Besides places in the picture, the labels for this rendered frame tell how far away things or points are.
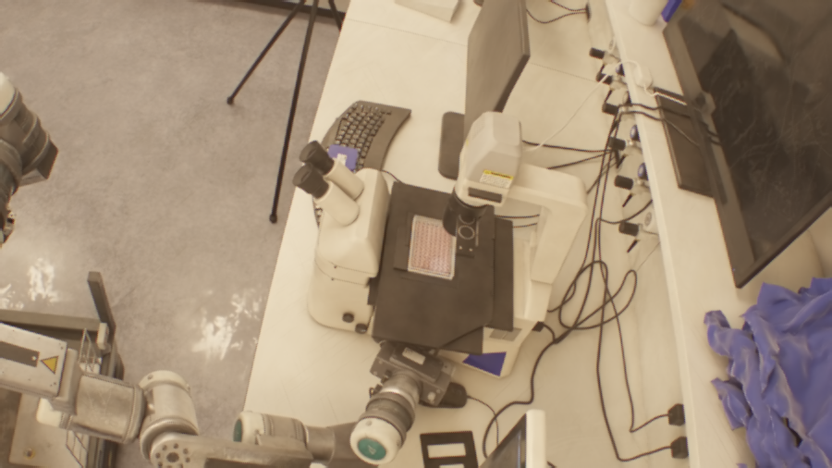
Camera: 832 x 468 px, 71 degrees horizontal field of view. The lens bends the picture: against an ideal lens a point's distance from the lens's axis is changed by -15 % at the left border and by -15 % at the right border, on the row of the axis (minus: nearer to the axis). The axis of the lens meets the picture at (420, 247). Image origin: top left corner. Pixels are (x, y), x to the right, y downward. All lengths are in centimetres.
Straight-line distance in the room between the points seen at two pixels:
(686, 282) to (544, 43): 144
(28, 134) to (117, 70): 191
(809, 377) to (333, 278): 84
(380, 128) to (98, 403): 109
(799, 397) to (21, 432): 170
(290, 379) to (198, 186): 139
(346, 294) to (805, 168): 85
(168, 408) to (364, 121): 102
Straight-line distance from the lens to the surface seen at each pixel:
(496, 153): 105
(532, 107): 206
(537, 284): 134
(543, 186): 115
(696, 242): 115
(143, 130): 283
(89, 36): 339
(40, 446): 182
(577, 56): 238
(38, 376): 95
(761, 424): 90
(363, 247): 118
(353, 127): 176
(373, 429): 108
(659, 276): 162
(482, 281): 130
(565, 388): 150
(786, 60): 117
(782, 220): 105
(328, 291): 130
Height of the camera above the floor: 198
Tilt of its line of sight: 51 degrees down
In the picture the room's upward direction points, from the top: 22 degrees clockwise
